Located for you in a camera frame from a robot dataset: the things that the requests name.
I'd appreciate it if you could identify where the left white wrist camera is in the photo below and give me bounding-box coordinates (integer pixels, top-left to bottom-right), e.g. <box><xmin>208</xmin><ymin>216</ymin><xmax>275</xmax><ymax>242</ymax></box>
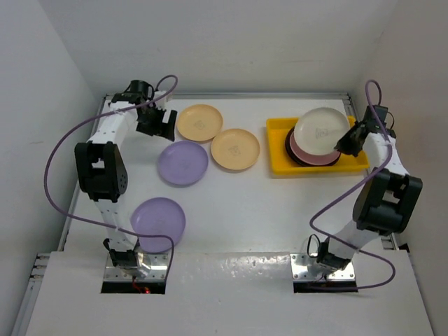
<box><xmin>153</xmin><ymin>90</ymin><xmax>172</xmax><ymax>109</ymax></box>

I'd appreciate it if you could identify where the purple plate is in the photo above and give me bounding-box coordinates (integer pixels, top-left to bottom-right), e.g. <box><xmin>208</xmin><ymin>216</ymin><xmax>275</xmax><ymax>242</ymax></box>
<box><xmin>130</xmin><ymin>197</ymin><xmax>186</xmax><ymax>245</ymax></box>
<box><xmin>157</xmin><ymin>141</ymin><xmax>209</xmax><ymax>186</ymax></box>

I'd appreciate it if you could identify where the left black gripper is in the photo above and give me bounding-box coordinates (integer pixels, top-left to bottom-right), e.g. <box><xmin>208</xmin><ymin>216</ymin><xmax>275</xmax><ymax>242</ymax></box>
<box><xmin>137</xmin><ymin>104</ymin><xmax>176</xmax><ymax>141</ymax></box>

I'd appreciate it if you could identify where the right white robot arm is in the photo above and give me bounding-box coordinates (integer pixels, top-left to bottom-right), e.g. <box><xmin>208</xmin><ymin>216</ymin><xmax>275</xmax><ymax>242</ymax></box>
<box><xmin>315</xmin><ymin>105</ymin><xmax>423</xmax><ymax>274</ymax></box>

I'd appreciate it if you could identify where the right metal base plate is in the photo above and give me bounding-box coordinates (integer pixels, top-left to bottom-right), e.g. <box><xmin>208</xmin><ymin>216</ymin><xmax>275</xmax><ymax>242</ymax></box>
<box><xmin>290</xmin><ymin>253</ymin><xmax>356</xmax><ymax>283</ymax></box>

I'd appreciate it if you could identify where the far orange plate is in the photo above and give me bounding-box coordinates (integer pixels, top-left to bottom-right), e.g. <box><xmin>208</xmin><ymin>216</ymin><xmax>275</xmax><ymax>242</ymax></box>
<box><xmin>176</xmin><ymin>104</ymin><xmax>223</xmax><ymax>142</ymax></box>

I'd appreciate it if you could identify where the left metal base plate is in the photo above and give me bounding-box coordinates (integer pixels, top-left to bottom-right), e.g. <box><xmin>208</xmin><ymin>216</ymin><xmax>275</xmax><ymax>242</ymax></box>
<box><xmin>103</xmin><ymin>252</ymin><xmax>169</xmax><ymax>282</ymax></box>

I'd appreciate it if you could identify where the aluminium frame rail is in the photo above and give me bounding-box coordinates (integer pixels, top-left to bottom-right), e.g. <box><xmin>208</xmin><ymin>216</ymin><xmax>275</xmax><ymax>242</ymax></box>
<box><xmin>27</xmin><ymin>94</ymin><xmax>400</xmax><ymax>335</ymax></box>

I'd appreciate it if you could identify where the cream white plate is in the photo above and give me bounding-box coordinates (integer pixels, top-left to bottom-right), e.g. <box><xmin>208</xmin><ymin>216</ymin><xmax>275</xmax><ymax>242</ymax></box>
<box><xmin>293</xmin><ymin>107</ymin><xmax>351</xmax><ymax>155</ymax></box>

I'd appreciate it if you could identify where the pink plate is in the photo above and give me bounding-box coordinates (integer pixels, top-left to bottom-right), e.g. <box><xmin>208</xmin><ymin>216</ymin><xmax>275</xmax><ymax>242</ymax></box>
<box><xmin>286</xmin><ymin>129</ymin><xmax>341</xmax><ymax>166</ymax></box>

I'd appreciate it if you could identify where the metal base plate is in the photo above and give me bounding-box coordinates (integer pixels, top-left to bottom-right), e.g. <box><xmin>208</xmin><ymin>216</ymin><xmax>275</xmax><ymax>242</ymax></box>
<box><xmin>103</xmin><ymin>252</ymin><xmax>169</xmax><ymax>282</ymax></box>
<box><xmin>290</xmin><ymin>253</ymin><xmax>356</xmax><ymax>283</ymax></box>

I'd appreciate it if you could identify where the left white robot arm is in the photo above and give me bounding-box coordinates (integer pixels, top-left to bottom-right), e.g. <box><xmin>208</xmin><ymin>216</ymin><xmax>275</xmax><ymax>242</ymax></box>
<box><xmin>74</xmin><ymin>80</ymin><xmax>177</xmax><ymax>279</ymax></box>

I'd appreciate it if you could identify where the near orange plate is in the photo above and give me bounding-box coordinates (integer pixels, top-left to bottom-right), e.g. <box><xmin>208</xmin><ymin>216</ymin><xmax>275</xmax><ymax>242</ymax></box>
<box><xmin>211</xmin><ymin>128</ymin><xmax>260</xmax><ymax>172</ymax></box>

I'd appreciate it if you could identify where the orange plate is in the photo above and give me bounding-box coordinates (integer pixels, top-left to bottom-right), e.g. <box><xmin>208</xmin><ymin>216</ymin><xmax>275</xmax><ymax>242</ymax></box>
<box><xmin>176</xmin><ymin>104</ymin><xmax>223</xmax><ymax>142</ymax></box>
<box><xmin>211</xmin><ymin>128</ymin><xmax>260</xmax><ymax>172</ymax></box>

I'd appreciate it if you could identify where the yellow plastic bin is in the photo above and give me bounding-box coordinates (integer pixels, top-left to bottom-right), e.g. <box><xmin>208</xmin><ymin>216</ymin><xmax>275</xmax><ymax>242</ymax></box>
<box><xmin>266</xmin><ymin>118</ymin><xmax>370</xmax><ymax>176</ymax></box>

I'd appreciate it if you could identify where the steel rimmed plate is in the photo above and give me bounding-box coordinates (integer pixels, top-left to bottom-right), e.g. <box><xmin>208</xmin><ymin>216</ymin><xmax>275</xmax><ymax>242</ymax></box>
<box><xmin>285</xmin><ymin>128</ymin><xmax>327</xmax><ymax>167</ymax></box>

